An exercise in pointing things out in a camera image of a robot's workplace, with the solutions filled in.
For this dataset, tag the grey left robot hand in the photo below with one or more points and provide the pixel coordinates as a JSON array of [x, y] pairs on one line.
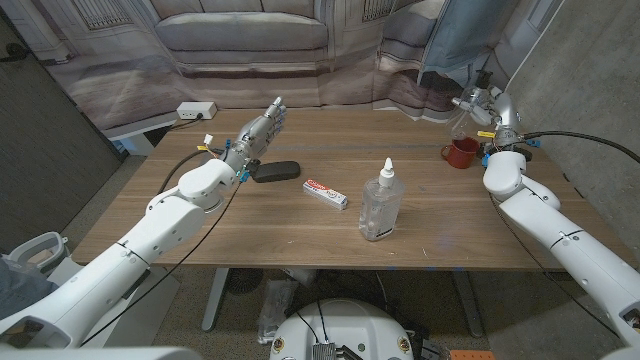
[[257, 135]]

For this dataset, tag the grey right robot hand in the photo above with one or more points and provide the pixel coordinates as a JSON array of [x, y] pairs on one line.
[[506, 117]]

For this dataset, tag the clear dispenser bottle black pump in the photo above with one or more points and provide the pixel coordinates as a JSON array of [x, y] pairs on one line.
[[459, 125]]

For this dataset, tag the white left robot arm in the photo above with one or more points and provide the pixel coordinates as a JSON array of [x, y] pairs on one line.
[[150, 225]]

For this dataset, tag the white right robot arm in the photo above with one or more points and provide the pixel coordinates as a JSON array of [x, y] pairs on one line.
[[505, 175]]

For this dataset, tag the black oval case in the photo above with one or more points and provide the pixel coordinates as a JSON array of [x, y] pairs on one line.
[[277, 171]]

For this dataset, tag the red cup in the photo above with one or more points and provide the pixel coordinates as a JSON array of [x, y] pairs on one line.
[[462, 155]]

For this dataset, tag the toothpaste box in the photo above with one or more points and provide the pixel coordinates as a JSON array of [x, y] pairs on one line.
[[325, 194]]

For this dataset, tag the clear bottle with white nozzle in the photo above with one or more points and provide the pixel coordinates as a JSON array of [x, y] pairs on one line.
[[380, 205]]

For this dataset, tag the printed living room backdrop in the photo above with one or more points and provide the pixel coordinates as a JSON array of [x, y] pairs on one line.
[[240, 75]]

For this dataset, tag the white power strip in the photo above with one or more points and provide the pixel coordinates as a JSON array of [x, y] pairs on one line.
[[196, 110]]

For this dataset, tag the black round fan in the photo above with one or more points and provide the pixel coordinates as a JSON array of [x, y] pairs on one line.
[[244, 281]]

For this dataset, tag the grey table leg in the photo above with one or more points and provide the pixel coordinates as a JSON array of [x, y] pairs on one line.
[[467, 305], [215, 300]]

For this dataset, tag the clear plastic bag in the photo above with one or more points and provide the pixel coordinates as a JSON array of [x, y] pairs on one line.
[[275, 310]]

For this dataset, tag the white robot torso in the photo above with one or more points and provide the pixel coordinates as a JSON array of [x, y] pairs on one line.
[[340, 330]]

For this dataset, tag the orange board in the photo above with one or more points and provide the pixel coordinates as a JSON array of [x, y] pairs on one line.
[[472, 355]]

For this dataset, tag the white grey bin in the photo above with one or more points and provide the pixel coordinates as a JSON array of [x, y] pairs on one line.
[[37, 256]]

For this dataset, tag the blue denim trouser leg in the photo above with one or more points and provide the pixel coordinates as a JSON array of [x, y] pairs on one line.
[[20, 290]]

